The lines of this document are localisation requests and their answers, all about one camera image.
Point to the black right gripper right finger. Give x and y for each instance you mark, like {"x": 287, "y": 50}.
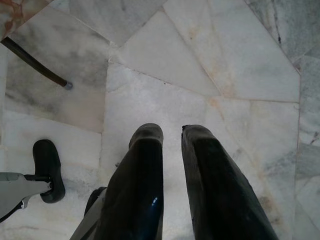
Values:
{"x": 212, "y": 180}

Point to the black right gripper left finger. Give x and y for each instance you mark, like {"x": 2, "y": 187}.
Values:
{"x": 140, "y": 180}

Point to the black robot foot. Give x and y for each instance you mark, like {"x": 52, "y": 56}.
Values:
{"x": 47, "y": 157}

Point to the black metal board leg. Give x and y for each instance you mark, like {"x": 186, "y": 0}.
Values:
{"x": 32, "y": 61}

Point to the orange marble pattern board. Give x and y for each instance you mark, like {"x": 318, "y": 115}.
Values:
{"x": 15, "y": 15}

